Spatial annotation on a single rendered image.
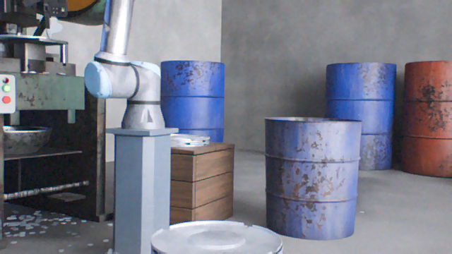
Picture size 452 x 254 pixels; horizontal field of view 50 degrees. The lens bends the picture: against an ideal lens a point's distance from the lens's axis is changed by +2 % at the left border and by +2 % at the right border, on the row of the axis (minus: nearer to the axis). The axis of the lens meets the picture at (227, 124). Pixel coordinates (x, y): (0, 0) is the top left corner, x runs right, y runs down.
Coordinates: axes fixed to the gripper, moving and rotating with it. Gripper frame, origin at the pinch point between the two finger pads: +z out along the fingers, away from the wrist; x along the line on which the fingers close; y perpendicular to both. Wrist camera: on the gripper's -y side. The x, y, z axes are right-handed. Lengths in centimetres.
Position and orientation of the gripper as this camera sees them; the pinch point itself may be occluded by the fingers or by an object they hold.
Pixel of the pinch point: (48, 36)
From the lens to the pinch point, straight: 207.9
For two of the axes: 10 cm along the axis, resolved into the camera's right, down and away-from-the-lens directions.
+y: 9.7, 0.1, 2.4
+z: -1.0, 9.3, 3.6
